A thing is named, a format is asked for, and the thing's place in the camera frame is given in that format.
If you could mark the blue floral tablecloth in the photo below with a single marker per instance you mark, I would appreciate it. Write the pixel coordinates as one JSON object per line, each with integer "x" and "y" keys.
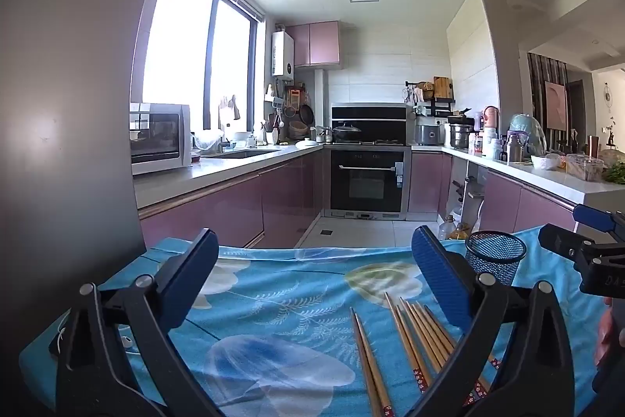
{"x": 273, "y": 299}

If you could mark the black built-in oven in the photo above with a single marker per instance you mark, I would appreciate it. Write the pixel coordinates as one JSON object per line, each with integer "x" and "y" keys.
{"x": 366, "y": 182}

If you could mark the silver rice cooker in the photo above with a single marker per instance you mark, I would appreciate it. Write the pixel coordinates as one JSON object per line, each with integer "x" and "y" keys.
{"x": 429, "y": 133}

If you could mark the pink base cabinets beside oven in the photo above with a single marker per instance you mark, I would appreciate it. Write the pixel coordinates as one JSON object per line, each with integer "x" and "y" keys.
{"x": 500, "y": 202}

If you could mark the clear plastic food container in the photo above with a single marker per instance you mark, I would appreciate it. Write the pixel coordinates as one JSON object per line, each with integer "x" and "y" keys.
{"x": 583, "y": 167}

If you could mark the clear plastic bag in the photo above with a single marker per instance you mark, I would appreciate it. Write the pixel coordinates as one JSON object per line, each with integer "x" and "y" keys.
{"x": 211, "y": 143}

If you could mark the steel stockpot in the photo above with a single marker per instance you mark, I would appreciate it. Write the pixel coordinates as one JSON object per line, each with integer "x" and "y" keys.
{"x": 460, "y": 137}

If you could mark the white gas water heater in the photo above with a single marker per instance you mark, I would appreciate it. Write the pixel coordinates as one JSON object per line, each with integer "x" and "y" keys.
{"x": 282, "y": 55}

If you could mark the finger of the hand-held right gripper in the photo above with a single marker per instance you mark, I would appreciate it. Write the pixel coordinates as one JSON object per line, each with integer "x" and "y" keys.
{"x": 561, "y": 241}
{"x": 591, "y": 215}

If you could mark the pink base cabinets under sink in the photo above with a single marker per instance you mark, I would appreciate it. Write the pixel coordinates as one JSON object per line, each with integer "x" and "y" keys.
{"x": 219, "y": 212}

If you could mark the steel vacuum flask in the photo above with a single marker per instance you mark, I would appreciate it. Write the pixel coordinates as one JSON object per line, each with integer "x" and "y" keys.
{"x": 513, "y": 149}

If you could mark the bunch of wooden chopsticks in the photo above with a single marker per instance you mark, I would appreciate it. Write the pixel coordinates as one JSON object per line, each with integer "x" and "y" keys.
{"x": 425, "y": 339}

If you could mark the clear plastic bottle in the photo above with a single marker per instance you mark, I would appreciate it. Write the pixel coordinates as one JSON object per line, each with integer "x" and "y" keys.
{"x": 445, "y": 229}

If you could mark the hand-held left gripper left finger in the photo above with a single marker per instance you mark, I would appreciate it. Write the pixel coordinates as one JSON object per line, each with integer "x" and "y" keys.
{"x": 195, "y": 270}

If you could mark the black wall rack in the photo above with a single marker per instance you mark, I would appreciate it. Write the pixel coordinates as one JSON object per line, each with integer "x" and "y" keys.
{"x": 442, "y": 104}

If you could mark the kitchen window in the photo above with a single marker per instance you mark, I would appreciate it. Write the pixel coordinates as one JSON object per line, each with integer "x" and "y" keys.
{"x": 176, "y": 45}

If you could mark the white microwave oven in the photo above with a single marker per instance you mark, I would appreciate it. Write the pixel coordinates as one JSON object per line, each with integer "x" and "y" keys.
{"x": 156, "y": 138}

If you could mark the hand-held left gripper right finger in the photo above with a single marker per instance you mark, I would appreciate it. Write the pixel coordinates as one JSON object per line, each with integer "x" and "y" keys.
{"x": 437, "y": 273}

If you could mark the pink wall cabinet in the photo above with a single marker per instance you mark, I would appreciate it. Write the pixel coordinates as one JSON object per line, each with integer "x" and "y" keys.
{"x": 317, "y": 43}

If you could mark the wooden cutting board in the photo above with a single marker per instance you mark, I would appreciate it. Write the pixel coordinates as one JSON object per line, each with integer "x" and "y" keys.
{"x": 441, "y": 87}

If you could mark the hanging black frying pan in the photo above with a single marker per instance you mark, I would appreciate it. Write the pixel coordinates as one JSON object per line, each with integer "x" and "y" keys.
{"x": 306, "y": 114}

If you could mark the pink wall painting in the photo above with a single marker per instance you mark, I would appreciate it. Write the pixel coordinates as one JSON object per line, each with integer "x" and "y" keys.
{"x": 555, "y": 104}

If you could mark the yellow cooking oil bottle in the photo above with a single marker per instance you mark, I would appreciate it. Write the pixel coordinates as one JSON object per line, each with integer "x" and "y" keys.
{"x": 460, "y": 232}

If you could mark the white bowl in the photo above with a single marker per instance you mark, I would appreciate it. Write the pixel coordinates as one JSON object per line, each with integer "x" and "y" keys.
{"x": 544, "y": 163}

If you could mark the black lidded wok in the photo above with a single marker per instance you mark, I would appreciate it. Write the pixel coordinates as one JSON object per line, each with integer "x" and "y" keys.
{"x": 347, "y": 133}

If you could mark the person's right hand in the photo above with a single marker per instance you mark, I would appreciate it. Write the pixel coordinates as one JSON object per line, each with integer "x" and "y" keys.
{"x": 608, "y": 331}

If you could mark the green leafy vegetables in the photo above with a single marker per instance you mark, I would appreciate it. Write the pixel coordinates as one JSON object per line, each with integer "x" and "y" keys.
{"x": 616, "y": 173}

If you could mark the black mesh utensil holder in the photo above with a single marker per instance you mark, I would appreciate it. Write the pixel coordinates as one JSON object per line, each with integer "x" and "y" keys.
{"x": 493, "y": 265}

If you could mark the white pot lid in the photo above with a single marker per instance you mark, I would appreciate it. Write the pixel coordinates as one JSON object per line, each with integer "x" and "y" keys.
{"x": 307, "y": 143}

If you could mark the pink thermos jug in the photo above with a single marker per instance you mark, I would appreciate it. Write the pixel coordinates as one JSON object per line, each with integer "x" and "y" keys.
{"x": 490, "y": 119}

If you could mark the white utensil crock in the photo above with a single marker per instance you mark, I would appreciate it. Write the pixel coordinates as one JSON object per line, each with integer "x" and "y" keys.
{"x": 272, "y": 138}

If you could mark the woven basket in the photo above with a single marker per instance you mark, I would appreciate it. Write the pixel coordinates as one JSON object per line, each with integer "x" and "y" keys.
{"x": 298, "y": 131}

